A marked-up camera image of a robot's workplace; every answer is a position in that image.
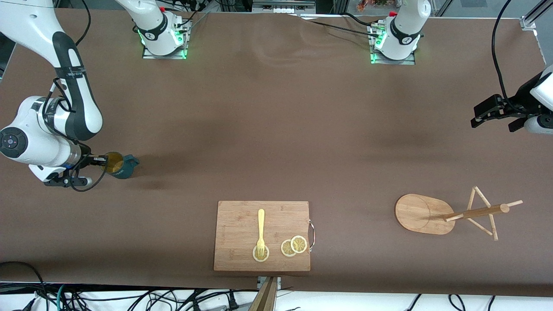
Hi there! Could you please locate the white power strip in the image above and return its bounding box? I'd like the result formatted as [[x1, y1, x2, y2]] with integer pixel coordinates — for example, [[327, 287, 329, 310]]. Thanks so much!
[[252, 0, 317, 14]]

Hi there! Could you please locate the metal bracket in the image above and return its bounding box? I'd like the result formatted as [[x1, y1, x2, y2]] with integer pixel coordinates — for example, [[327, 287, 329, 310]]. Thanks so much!
[[257, 276, 282, 291]]

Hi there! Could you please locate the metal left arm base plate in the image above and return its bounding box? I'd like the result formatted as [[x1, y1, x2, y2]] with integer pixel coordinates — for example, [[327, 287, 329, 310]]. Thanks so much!
[[368, 24, 416, 66]]

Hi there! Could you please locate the grey cable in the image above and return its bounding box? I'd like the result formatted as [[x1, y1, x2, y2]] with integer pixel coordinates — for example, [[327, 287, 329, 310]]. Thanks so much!
[[184, 12, 211, 34]]

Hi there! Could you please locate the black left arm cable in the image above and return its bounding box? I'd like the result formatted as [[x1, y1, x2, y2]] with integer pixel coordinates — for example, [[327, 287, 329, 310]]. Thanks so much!
[[492, 0, 533, 115]]

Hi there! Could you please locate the aluminium frame bar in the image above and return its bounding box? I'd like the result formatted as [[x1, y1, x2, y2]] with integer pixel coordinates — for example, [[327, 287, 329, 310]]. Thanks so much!
[[520, 0, 553, 31]]

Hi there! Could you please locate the teal cup with yellow inside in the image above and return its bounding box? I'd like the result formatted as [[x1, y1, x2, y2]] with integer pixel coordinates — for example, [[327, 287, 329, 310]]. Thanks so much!
[[104, 152, 140, 179]]

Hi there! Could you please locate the wooden cup rack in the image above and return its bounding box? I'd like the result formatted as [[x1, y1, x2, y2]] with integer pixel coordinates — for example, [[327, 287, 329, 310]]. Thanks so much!
[[394, 186, 524, 241]]

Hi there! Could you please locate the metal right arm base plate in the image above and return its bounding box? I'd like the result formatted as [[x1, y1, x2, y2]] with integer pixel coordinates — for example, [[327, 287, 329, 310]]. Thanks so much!
[[142, 19, 188, 60]]

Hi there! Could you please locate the wooden cutting board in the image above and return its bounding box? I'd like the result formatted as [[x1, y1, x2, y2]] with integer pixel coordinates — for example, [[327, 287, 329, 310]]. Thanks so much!
[[213, 201, 315, 272]]

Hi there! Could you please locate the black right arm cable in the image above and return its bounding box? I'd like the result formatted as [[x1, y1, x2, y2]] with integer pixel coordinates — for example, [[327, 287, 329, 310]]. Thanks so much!
[[48, 0, 109, 193]]

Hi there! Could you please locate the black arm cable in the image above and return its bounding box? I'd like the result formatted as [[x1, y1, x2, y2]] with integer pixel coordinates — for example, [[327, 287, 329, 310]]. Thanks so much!
[[492, 0, 533, 115], [48, 0, 109, 193]]

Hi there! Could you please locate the wooden post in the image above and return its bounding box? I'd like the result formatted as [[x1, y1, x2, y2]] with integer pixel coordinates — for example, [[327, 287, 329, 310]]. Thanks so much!
[[248, 276, 278, 311]]

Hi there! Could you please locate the brown table cover cloth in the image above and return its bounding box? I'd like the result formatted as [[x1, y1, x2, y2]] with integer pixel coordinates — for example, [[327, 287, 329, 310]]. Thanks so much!
[[0, 9, 553, 298]]

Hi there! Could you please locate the yellow plastic fork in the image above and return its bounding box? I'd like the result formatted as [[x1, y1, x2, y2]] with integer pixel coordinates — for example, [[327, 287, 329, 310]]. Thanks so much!
[[256, 209, 266, 256]]

